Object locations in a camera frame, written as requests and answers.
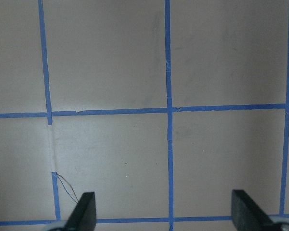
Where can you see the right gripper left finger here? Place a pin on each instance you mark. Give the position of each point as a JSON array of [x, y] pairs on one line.
[[82, 218]]

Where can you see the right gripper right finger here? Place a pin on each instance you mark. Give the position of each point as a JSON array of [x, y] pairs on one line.
[[246, 215]]

